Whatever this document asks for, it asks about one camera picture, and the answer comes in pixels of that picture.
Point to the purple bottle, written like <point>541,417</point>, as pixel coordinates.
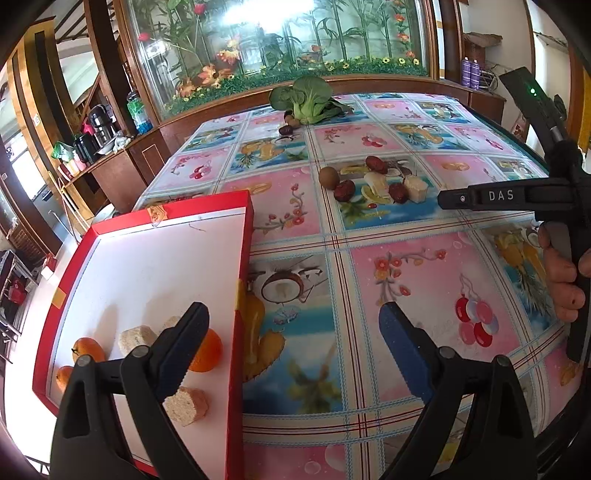
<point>467,73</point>
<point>477,74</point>

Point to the black thermos jug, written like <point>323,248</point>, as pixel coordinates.
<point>99,122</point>

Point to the person's right hand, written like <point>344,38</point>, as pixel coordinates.
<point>558,277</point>

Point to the green leafy vegetable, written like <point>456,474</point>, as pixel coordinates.
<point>302,99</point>

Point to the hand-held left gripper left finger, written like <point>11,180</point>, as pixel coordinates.
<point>178,364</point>

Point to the glass case with artificial plants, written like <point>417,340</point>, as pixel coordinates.
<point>277,37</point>

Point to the pink cup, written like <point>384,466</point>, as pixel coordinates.
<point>78,165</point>

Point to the green label water bottle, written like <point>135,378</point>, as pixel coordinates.
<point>138,115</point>

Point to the large orange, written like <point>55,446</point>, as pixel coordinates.
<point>207,353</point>

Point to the small orange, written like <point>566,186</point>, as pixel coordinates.
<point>64,375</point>

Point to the red cardboard box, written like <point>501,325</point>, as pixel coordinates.
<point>161,267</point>

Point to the wooden sideboard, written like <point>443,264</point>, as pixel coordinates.
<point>120,180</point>

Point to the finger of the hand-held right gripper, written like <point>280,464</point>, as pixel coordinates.
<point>485,197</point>

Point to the small brown fruit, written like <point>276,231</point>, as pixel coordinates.
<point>292,121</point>

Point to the black kettle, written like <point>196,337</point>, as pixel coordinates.
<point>84,146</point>

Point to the dark small fruit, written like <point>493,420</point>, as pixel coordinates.
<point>286,130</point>

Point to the green plastic bag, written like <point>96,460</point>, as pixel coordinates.
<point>63,150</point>

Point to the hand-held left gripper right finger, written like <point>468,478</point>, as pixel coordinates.
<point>406,350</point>

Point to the red date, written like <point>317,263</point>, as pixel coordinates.
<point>344,190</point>
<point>398,193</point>
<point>375,165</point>

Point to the brown kiwi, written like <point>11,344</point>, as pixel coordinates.
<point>328,177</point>

